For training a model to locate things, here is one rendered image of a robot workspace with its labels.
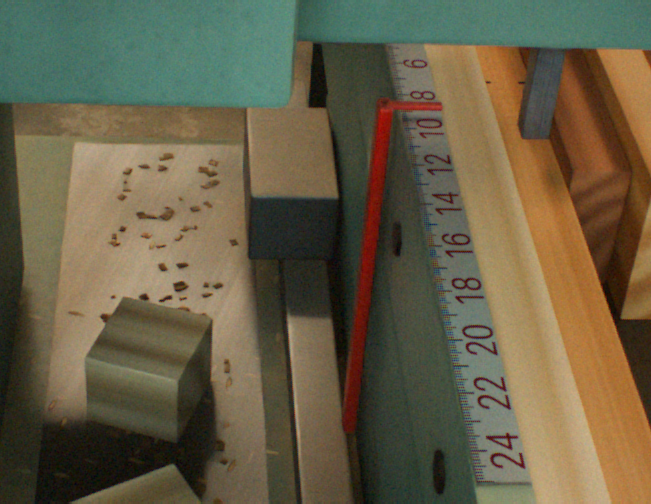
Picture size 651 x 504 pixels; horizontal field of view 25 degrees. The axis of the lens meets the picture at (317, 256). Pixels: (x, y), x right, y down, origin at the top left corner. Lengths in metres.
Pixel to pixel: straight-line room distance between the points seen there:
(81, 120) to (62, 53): 1.83
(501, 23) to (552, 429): 0.12
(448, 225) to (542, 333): 0.05
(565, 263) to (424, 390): 0.06
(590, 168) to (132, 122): 1.76
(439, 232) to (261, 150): 0.23
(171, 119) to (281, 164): 1.59
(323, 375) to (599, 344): 0.18
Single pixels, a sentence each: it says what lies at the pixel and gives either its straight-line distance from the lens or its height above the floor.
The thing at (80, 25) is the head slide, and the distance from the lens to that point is 0.37.
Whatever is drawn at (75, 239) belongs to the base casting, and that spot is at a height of 0.80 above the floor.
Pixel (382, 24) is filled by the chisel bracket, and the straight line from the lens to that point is 0.41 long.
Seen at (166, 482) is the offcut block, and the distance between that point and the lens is 0.50.
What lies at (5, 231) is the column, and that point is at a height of 0.86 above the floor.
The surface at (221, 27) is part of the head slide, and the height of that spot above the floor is 1.03.
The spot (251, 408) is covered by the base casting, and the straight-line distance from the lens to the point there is 0.58.
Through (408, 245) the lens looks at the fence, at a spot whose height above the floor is 0.94.
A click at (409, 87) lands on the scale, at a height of 0.96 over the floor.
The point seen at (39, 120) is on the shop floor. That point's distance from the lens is 2.21.
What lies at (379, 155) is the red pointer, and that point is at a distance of 0.47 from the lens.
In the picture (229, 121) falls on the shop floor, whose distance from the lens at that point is 2.21.
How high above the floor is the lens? 1.21
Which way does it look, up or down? 38 degrees down
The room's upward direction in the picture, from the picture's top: 5 degrees clockwise
